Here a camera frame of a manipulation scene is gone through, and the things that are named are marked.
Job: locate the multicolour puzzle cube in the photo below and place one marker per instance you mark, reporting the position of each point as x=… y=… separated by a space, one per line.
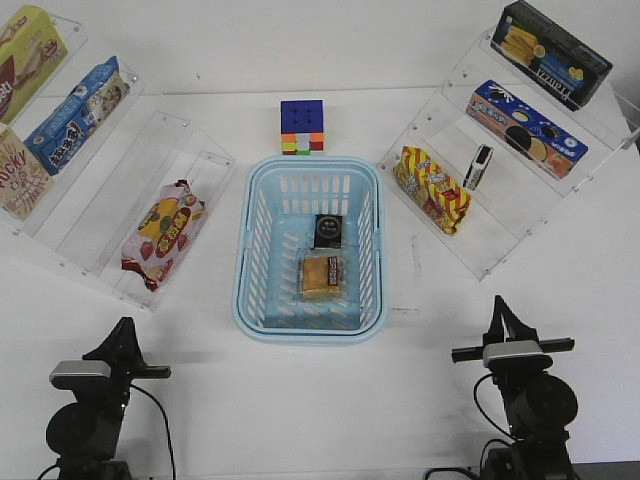
x=302 y=127

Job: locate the pink fruit snack bag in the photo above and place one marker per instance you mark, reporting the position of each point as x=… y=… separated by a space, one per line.
x=164 y=234

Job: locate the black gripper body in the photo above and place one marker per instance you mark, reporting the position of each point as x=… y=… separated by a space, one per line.
x=122 y=377
x=524 y=366

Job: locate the clear acrylic shelf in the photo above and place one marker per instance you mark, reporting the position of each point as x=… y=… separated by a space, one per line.
x=514 y=197
x=103 y=193

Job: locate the beige Pocky box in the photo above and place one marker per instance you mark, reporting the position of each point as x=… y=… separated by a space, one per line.
x=24 y=181

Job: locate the blue chocolate chip cookie box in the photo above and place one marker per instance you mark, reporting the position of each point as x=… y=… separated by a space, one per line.
x=60 y=136

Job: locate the bread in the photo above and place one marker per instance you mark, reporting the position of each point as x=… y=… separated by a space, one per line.
x=325 y=275

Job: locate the blue Oreo biscuit box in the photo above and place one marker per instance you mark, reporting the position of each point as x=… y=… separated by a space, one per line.
x=526 y=130

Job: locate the light blue plastic basket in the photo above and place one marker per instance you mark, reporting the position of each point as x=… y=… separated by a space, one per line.
x=282 y=196

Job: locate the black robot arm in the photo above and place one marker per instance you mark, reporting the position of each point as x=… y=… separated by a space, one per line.
x=85 y=433
x=537 y=404

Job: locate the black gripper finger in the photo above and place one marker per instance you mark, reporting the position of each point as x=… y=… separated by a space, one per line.
x=496 y=331
x=517 y=330
x=120 y=347

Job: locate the red yellow striped snack bag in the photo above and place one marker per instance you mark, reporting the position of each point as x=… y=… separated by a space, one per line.
x=432 y=189

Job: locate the black Franzzi biscuit box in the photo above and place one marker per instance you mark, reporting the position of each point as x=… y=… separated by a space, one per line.
x=563 y=65

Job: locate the clear acrylic left shelf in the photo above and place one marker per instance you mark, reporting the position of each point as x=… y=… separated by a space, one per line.
x=103 y=193

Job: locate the yellow green snack box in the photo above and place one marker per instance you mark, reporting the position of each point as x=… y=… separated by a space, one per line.
x=31 y=50

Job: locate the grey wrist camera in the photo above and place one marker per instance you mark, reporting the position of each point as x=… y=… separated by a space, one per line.
x=509 y=351
x=80 y=375

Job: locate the clear acrylic right shelf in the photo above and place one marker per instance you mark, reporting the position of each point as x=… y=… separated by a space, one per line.
x=514 y=197

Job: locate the black white tissue pack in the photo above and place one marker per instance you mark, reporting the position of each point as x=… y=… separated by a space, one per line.
x=478 y=167
x=328 y=231

